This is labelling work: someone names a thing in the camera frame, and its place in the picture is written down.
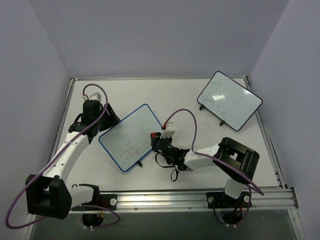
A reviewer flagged blue framed whiteboard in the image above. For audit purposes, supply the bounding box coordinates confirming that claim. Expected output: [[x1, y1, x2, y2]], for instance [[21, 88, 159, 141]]
[[98, 103, 161, 172]]

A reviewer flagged red whiteboard eraser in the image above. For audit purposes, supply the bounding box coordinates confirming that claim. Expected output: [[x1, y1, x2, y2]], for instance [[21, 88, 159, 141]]
[[150, 132, 162, 139]]

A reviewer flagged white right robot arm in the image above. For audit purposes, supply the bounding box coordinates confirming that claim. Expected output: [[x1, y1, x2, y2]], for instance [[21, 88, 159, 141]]
[[150, 132, 264, 207]]

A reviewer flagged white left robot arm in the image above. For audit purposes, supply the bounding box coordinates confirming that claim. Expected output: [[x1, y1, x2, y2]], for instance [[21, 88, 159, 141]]
[[25, 99, 120, 219]]

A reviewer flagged black framed whiteboard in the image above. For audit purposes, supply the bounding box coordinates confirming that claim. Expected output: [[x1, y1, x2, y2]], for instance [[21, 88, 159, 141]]
[[196, 71, 263, 131]]

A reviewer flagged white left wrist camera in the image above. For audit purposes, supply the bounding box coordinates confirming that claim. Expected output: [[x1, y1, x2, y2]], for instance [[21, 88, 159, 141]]
[[89, 92, 102, 102]]

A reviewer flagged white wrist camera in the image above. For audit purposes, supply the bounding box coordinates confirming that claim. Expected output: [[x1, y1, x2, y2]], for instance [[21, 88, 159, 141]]
[[160, 121, 176, 139], [89, 92, 102, 102]]

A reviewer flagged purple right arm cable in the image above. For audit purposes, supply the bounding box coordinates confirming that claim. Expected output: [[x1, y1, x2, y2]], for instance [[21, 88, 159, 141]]
[[161, 108, 265, 226]]

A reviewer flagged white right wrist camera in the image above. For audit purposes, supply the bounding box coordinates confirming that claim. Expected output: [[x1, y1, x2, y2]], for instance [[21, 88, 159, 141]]
[[160, 121, 176, 139]]

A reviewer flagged aluminium mounting rail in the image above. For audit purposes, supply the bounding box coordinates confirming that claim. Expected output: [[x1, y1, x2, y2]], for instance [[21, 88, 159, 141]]
[[24, 186, 299, 216]]

